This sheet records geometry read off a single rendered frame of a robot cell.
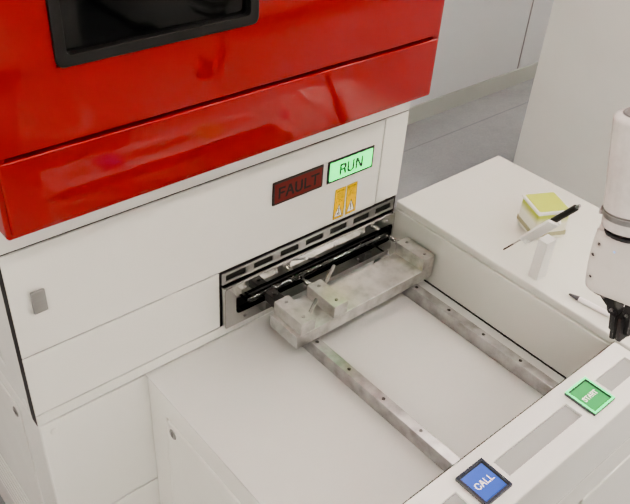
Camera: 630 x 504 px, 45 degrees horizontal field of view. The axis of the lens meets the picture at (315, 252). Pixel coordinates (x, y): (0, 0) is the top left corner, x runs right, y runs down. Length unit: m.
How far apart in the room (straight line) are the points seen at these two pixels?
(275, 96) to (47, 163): 0.37
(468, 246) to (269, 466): 0.58
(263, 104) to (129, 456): 0.73
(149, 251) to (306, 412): 0.39
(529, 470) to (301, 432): 0.38
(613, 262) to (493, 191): 0.64
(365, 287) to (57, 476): 0.66
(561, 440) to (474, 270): 0.45
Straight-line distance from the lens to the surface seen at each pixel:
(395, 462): 1.28
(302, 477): 1.25
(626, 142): 1.02
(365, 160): 1.47
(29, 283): 1.16
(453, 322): 1.52
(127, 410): 1.44
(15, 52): 0.95
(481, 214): 1.62
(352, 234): 1.54
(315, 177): 1.39
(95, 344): 1.29
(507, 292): 1.49
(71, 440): 1.41
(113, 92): 1.02
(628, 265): 1.09
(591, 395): 1.28
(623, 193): 1.04
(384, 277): 1.53
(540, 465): 1.16
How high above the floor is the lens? 1.82
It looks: 37 degrees down
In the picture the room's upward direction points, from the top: 4 degrees clockwise
